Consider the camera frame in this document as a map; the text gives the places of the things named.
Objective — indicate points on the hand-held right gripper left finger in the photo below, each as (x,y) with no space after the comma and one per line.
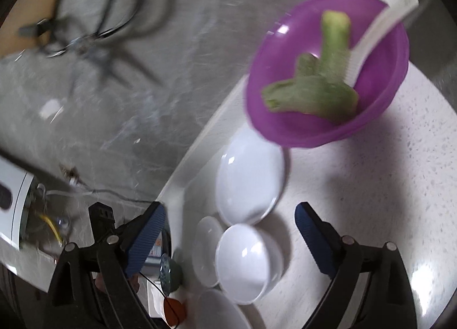
(144,239)

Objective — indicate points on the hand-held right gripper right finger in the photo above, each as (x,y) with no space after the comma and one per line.
(314,239)

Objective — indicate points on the dark blue patterned bowl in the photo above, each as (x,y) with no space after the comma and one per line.
(171,273)

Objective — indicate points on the small white bowl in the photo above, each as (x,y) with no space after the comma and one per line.
(246,264)

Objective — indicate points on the orange bowl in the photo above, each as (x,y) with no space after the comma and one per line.
(175,311)

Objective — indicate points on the large white bowl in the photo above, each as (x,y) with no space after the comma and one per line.
(250,179)

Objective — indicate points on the large white plate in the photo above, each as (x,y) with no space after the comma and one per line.
(219,313)

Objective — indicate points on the black power plug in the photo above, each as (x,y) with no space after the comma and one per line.
(101,216)

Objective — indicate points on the small white dish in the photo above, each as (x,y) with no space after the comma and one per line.
(205,254)

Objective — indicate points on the white appliance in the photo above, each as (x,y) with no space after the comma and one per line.
(14,200)

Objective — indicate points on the green vegetable stalk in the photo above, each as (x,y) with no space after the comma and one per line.
(321,89)

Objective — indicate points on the purple plastic bowl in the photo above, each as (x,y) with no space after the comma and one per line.
(378,75)

